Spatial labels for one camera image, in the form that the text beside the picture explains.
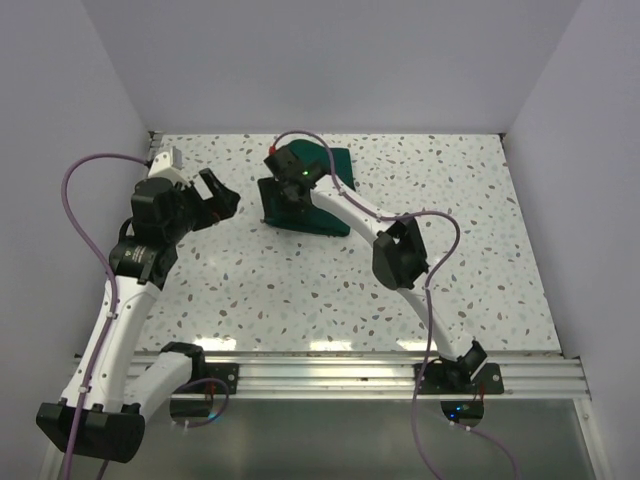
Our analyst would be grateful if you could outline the aluminium mounting rail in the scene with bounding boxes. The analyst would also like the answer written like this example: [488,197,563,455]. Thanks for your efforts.
[206,352,590,401]

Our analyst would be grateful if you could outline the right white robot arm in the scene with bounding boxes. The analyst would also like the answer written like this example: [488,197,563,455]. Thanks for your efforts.
[258,142,487,394]

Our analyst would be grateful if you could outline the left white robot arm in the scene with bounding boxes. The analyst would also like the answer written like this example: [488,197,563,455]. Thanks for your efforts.
[36,169,240,463]

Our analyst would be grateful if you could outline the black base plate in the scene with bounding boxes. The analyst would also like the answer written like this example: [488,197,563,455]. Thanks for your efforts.
[175,362,240,395]
[413,362,505,395]

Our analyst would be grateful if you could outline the green surgical drape cloth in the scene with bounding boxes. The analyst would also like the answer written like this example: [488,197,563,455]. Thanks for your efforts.
[263,139,355,237]

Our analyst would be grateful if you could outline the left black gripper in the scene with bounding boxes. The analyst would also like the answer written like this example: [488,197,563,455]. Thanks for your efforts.
[164,168,239,243]

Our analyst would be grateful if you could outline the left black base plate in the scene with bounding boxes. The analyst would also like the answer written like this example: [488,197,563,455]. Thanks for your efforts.
[175,362,240,395]

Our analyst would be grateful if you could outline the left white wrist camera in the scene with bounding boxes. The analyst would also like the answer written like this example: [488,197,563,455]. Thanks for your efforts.
[147,147,188,185]

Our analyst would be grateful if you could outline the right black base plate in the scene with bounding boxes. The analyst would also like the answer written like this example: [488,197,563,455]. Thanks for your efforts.
[413,362,505,395]

